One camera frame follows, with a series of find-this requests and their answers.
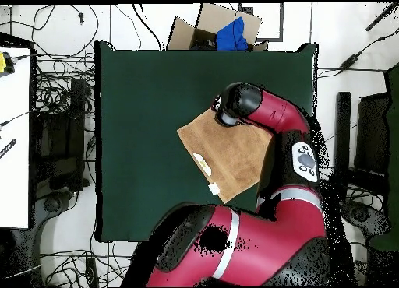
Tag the blue cloth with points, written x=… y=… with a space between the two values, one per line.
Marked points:
x=232 y=35

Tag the black slanted bar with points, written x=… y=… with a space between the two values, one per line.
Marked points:
x=382 y=17

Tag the black round base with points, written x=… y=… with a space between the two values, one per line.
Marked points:
x=364 y=216

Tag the black square frame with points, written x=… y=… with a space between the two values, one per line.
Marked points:
x=281 y=23

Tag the dark green table cloth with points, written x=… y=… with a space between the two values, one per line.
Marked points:
x=140 y=113

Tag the black computer tower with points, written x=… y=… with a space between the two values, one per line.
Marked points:
x=59 y=135

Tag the white desk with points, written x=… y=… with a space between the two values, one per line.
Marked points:
x=14 y=144

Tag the brown cardboard box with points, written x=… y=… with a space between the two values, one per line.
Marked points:
x=212 y=20

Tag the yellow and black tool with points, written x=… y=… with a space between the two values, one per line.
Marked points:
x=2 y=62

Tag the black upright post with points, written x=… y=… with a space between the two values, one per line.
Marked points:
x=342 y=129

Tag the tan terry towel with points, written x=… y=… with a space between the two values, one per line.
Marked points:
x=230 y=151

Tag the black power adapter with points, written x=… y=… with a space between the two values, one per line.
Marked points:
x=349 y=61

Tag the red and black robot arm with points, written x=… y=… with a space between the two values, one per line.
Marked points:
x=265 y=238

